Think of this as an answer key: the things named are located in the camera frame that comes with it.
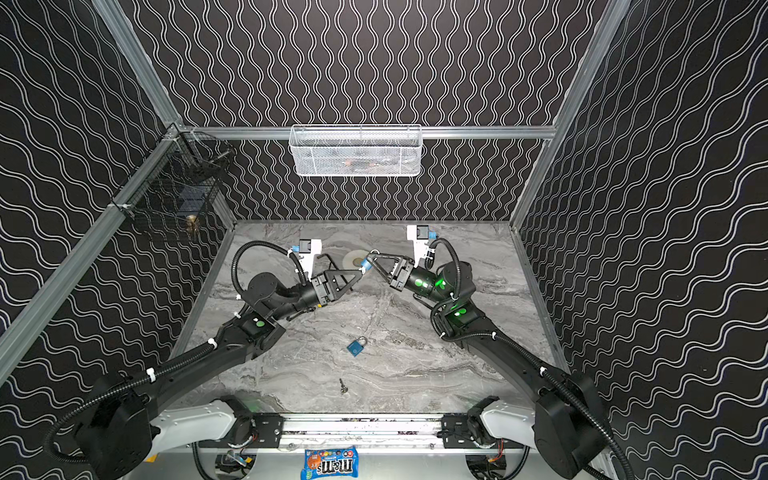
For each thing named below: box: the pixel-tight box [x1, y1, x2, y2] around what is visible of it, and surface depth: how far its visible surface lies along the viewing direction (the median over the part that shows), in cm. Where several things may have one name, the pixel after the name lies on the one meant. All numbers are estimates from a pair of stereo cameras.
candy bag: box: [300, 445, 359, 480], surface depth 71 cm
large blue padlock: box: [346, 336, 368, 357], surface depth 90 cm
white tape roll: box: [342, 249, 369, 270], surface depth 111 cm
